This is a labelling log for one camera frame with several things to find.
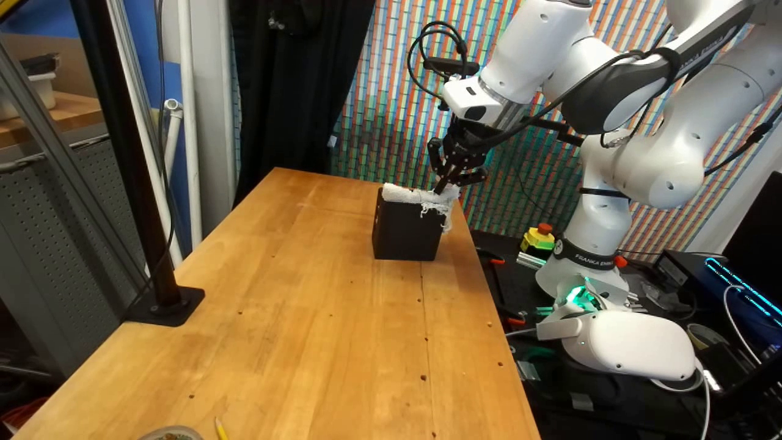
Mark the blue-edged black box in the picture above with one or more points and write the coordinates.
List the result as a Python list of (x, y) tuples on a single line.
[(749, 297)]

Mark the yellow pencil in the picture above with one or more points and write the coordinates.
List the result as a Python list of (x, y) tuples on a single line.
[(221, 430)]

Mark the black pole stand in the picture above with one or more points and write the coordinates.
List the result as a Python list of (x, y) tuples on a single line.
[(129, 162)]

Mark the grey pegboard cabinet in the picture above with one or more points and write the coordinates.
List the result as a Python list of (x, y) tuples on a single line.
[(50, 270)]

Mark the white terry towel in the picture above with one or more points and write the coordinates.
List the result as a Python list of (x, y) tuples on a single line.
[(415, 197)]

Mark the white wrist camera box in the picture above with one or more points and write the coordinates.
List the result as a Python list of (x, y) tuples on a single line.
[(472, 99)]

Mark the black pegboard base plate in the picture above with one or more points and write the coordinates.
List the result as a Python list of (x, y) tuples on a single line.
[(509, 289)]

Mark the round glass jar rim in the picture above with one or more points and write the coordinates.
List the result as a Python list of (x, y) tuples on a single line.
[(167, 432)]

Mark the white pipe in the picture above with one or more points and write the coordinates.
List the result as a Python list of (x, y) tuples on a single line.
[(169, 131)]

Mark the black curtain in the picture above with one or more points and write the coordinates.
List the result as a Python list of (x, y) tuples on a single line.
[(293, 80)]

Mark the black monitor panel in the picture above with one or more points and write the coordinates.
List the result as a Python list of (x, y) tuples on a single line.
[(758, 227)]

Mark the teal white crumpled object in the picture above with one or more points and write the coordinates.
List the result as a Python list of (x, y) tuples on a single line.
[(581, 298)]

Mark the white VR headset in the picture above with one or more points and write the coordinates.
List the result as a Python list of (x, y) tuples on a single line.
[(626, 343)]

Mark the black stereo camera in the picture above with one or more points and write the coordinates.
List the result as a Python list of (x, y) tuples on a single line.
[(443, 65)]

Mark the yellow emergency stop button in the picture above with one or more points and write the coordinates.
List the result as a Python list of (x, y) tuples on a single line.
[(538, 243)]

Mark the colourful striped backdrop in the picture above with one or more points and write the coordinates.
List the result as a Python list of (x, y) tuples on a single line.
[(382, 123)]

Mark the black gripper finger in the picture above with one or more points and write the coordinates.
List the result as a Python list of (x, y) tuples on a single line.
[(472, 175), (443, 167)]

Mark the small black perforated basket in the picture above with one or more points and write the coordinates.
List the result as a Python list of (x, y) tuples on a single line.
[(404, 236)]

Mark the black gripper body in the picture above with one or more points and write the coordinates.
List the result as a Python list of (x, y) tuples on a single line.
[(466, 143)]

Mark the black metal stand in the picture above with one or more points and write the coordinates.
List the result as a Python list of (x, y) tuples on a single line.
[(50, 154)]

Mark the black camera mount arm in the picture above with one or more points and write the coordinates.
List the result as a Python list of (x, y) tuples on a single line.
[(562, 131)]

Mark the black bag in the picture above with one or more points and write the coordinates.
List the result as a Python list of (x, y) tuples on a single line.
[(619, 415)]

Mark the white plastic bin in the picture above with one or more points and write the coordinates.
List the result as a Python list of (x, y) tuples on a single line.
[(38, 87)]

